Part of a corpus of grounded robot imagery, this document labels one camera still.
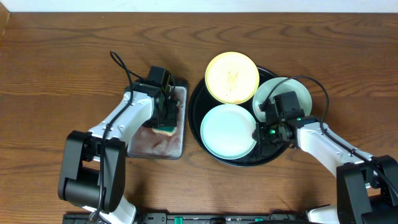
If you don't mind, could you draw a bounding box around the green scouring sponge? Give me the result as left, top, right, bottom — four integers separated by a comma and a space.
152, 126, 176, 136

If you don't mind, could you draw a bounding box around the light green plate with red stain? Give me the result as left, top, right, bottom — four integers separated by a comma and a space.
252, 77, 312, 122

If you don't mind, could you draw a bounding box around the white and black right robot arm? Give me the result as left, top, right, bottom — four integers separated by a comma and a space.
252, 113, 397, 224

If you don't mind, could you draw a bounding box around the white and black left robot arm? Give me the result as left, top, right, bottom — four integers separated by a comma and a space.
58, 81, 177, 223

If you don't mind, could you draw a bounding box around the black rectangular soapy water tray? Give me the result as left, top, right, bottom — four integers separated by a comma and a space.
127, 78, 188, 160

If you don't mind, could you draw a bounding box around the yellow round plate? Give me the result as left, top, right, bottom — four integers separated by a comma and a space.
205, 52, 259, 105

